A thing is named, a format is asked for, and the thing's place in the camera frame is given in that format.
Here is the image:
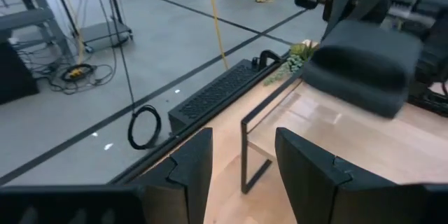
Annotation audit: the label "black rubber slide sandal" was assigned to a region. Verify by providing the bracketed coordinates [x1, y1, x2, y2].
[300, 19, 424, 120]

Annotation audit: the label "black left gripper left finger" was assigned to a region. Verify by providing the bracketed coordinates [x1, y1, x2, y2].
[127, 127, 214, 224]

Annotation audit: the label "black aluminium rig frame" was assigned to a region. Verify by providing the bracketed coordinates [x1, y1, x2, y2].
[107, 49, 304, 187]

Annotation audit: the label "small green succulent plant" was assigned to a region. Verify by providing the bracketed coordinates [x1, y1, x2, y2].
[263, 40, 320, 88]

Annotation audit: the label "wooden shelf black metal legs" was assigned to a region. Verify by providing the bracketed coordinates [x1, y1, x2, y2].
[240, 73, 448, 195]

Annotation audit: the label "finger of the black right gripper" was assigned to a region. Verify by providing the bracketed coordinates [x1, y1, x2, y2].
[349, 0, 391, 24]
[321, 0, 353, 41]

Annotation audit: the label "grey wheeled pole stand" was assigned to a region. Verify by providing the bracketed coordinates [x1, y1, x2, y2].
[47, 0, 134, 53]

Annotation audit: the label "black cable tangle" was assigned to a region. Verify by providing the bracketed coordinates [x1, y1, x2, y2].
[17, 47, 117, 96]

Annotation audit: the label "grey workbench wooden top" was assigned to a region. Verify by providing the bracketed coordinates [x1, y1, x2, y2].
[0, 0, 76, 106]

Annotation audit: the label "black vented equipment box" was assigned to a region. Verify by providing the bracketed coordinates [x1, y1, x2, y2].
[167, 58, 283, 137]

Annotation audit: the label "coiled black cable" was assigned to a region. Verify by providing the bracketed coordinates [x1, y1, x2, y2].
[103, 0, 163, 151]

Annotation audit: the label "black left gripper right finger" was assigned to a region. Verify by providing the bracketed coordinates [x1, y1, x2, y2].
[274, 127, 426, 224]

